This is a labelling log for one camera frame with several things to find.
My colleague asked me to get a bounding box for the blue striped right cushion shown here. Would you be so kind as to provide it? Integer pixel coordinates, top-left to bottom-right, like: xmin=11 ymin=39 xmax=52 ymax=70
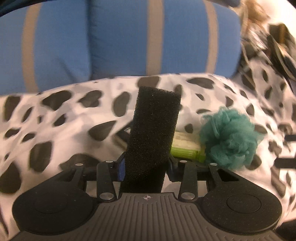
xmin=89 ymin=1 xmax=241 ymax=79

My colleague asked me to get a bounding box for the cow print blanket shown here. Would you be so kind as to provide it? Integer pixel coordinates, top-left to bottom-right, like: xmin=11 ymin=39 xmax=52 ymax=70
xmin=0 ymin=22 xmax=296 ymax=237

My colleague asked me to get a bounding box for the teal mesh bath loofah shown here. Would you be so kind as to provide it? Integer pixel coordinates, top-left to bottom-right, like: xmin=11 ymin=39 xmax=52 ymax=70
xmin=199 ymin=108 xmax=264 ymax=170

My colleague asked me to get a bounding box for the black foam block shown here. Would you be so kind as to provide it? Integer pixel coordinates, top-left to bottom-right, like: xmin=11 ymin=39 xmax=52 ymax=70
xmin=120 ymin=86 xmax=181 ymax=193

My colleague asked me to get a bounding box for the clutter pile of bags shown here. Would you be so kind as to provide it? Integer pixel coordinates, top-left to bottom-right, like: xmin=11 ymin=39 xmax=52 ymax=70
xmin=240 ymin=21 xmax=295 ymax=92

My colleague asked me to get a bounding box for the brown teddy bear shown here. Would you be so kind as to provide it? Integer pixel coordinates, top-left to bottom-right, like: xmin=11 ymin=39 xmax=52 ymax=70
xmin=237 ymin=0 xmax=270 ymax=32

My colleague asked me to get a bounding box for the small black box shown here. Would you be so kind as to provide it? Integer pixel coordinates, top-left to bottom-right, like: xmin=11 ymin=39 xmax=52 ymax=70
xmin=113 ymin=126 xmax=131 ymax=150

